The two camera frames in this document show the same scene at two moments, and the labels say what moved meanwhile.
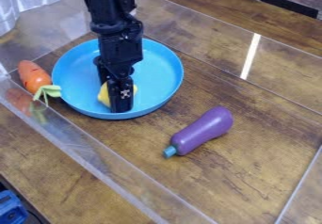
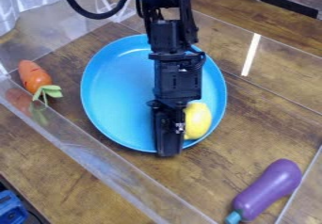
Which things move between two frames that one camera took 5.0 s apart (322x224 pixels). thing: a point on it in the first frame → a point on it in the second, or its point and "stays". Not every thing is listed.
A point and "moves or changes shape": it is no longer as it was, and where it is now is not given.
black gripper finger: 120,94 → 170,125
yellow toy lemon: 103,93 → 198,120
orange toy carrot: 36,80 stays
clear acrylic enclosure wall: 79,182 stays
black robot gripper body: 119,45 → 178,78
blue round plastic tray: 158,76 moves or changes shape
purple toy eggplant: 213,124 → 259,199
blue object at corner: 12,212 stays
